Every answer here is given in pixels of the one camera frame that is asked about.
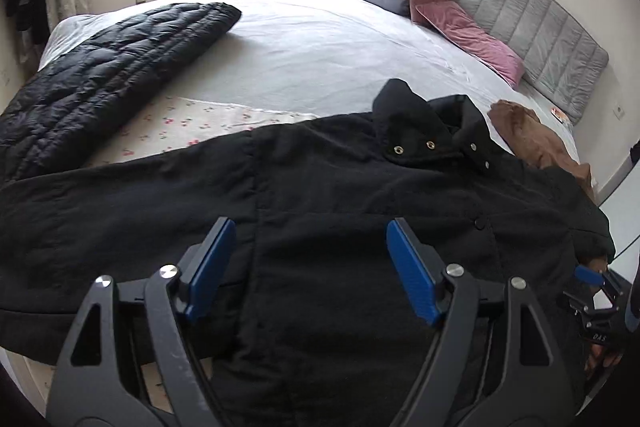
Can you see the bed with grey sheet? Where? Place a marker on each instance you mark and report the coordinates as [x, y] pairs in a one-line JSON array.
[[320, 52]]

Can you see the person's right hand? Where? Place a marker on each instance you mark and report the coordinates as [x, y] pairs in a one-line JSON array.
[[604, 359]]

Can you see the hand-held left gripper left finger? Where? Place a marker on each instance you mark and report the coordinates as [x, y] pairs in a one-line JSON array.
[[216, 264]]

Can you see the grey padded headboard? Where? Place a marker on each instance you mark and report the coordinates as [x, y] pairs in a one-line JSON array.
[[520, 14]]

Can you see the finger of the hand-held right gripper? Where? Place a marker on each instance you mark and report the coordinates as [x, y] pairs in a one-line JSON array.
[[589, 275]]

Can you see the black hooded coat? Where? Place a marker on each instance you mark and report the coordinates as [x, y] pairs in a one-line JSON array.
[[320, 227]]

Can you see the small red white packet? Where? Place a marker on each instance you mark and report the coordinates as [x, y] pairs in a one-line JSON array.
[[560, 115]]

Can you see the brown garment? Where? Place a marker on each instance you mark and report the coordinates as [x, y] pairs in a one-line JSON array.
[[542, 139]]

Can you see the white wall socket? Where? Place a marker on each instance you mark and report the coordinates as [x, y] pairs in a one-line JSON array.
[[620, 111]]

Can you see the floral white bed sheet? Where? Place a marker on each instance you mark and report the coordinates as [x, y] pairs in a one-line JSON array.
[[200, 127]]

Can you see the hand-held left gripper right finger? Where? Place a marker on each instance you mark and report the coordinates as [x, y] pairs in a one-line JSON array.
[[407, 269]]

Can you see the black quilted jacket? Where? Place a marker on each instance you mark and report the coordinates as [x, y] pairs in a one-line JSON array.
[[100, 77]]

